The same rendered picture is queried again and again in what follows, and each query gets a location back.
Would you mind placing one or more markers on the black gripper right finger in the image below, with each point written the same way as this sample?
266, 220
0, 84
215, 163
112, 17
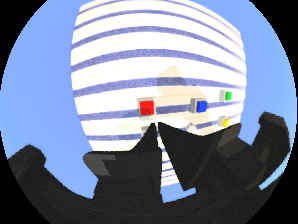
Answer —
189, 153

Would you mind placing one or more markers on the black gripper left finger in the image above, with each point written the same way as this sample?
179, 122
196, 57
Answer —
144, 160

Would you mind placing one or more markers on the red button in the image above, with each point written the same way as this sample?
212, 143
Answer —
146, 106

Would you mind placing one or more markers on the blue button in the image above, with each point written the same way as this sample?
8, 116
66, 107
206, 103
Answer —
198, 104

